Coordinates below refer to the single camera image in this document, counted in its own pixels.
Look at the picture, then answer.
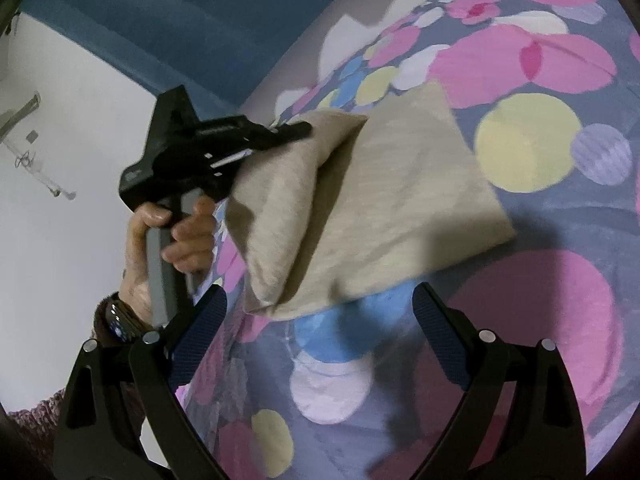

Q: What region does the maroon knitted sleeve forearm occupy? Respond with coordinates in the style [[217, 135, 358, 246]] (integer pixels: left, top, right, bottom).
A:
[[8, 292, 119, 472]]

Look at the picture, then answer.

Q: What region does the dark teal curtain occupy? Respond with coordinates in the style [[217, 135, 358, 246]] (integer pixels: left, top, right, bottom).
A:
[[21, 0, 333, 117]]

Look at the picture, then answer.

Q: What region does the person's left hand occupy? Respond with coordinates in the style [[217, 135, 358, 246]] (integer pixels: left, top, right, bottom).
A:
[[118, 195, 217, 325]]

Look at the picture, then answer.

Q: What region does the beige embroidered small shirt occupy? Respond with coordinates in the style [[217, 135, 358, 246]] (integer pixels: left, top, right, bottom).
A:
[[226, 81, 515, 321]]

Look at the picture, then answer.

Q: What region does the colourful circle pattern bedsheet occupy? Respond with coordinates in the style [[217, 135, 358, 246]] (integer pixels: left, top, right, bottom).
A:
[[178, 0, 639, 479]]

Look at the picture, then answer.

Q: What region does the grey wall mounted fixture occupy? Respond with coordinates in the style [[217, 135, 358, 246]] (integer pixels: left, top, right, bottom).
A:
[[1, 91, 77, 202]]

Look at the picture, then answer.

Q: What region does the dark wristwatch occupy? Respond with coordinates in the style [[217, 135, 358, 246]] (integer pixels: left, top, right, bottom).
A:
[[105, 299, 149, 342]]

